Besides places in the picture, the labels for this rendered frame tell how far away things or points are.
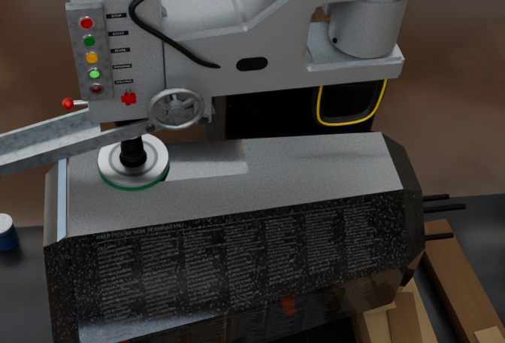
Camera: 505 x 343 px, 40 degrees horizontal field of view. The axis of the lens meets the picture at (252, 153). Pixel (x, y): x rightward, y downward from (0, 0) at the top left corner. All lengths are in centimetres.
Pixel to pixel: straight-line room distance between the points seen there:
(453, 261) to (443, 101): 105
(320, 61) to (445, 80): 202
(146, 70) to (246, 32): 26
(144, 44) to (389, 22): 63
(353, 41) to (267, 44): 24
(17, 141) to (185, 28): 68
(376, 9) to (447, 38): 235
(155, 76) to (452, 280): 163
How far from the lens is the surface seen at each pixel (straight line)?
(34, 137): 211
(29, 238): 302
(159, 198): 205
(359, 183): 214
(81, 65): 168
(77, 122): 207
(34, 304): 285
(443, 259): 295
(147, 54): 169
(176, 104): 175
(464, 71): 393
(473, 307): 288
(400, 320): 261
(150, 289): 204
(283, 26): 172
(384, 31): 184
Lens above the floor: 245
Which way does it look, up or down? 49 degrees down
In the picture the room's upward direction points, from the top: 5 degrees clockwise
